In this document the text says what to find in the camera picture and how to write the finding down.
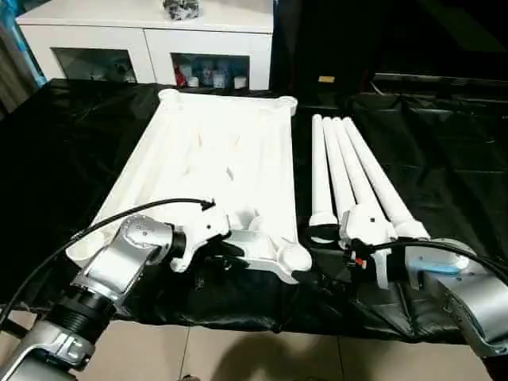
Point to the black plastic mat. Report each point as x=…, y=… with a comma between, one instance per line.
x=79, y=158

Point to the grey curtain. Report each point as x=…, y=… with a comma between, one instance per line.
x=16, y=59

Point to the white cabinet with glass doors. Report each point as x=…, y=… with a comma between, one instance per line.
x=158, y=43

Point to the black metal frame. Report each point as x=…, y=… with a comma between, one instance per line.
x=436, y=79

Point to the white plastic table leg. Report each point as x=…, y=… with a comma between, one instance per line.
x=357, y=170
x=377, y=170
x=337, y=170
x=319, y=170

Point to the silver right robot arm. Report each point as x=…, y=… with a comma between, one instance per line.
x=456, y=285

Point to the white plastic table top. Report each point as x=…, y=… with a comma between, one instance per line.
x=206, y=166

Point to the grey crumpled bag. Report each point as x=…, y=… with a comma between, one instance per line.
x=182, y=8

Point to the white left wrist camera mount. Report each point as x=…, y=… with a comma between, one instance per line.
x=206, y=226

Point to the tan label tag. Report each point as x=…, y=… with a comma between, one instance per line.
x=325, y=78

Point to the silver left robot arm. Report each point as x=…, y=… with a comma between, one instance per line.
x=119, y=254

